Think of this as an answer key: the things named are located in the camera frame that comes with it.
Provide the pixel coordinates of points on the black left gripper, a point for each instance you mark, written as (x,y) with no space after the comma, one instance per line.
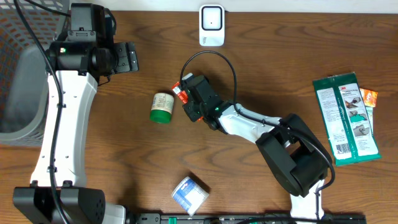
(129,58)

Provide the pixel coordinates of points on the green lid beige jar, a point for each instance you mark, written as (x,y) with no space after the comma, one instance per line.
(162,107)

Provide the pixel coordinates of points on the orange small packet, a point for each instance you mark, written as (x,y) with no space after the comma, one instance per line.
(369,97)

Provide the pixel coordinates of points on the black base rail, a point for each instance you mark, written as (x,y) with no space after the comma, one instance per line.
(267,218)

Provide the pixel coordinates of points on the red stick packet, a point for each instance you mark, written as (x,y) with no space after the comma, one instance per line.
(180,91)

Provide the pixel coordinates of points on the green 3M wipes pack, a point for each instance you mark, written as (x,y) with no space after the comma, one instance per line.
(346,120)

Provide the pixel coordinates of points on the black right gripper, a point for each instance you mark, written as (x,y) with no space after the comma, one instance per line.
(188,108)

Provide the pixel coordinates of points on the blue white round tub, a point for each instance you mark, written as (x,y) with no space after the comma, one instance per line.
(189,195)

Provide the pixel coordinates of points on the white barcode scanner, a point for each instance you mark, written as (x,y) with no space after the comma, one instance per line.
(211,25)

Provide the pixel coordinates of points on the grey mesh basket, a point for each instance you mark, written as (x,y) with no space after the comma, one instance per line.
(24,87)

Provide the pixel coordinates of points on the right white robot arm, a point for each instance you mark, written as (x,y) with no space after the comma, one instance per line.
(294,155)

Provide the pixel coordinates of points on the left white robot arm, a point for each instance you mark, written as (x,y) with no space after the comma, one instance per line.
(57,192)

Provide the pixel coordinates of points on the mint green snack pack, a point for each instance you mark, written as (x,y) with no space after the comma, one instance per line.
(370,117)

